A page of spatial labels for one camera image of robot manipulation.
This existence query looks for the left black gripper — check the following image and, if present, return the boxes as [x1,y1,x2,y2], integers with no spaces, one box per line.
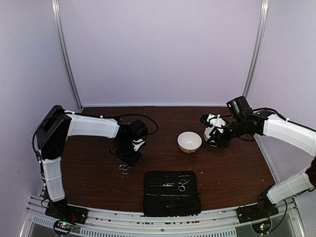
[116,140,142,165]

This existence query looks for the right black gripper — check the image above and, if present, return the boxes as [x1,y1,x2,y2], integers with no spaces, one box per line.
[206,118,246,148]

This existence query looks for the silver thinning scissors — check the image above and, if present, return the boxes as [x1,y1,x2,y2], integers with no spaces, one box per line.
[118,164,130,178]

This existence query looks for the black zippered tool case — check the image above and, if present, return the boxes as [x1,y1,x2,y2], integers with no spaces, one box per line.
[143,171,201,217]

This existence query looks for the silver hair scissors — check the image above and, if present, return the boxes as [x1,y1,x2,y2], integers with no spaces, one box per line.
[149,179,190,192]

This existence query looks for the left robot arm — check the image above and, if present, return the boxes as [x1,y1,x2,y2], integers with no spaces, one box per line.
[32,105,149,219]

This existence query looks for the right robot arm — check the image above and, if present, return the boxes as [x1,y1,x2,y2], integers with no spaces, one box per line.
[200,96,316,218]

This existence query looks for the scalloped white bowl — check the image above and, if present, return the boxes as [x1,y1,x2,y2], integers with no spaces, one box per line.
[203,127,218,147]

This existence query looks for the round white bowl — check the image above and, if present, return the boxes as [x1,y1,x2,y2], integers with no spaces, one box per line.
[177,131,202,154]

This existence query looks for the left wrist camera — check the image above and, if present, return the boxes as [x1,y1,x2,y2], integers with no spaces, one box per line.
[132,138,146,152]

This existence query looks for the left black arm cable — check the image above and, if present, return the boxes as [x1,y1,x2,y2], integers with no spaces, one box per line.
[33,114,158,163]

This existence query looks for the left aluminium frame post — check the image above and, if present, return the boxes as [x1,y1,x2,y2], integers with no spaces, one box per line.
[51,0,83,111]

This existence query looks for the aluminium frame post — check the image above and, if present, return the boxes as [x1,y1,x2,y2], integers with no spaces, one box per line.
[51,0,83,111]
[243,0,270,97]

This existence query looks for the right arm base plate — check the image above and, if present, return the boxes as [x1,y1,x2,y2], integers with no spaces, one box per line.
[236,204,279,224]

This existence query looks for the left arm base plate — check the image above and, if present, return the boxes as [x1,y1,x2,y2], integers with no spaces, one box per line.
[45,206,88,224]

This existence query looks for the front aluminium rail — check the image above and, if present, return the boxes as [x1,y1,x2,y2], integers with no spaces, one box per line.
[21,195,307,237]

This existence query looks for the right aluminium frame post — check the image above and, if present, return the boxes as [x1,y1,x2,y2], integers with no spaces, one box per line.
[243,0,270,97]

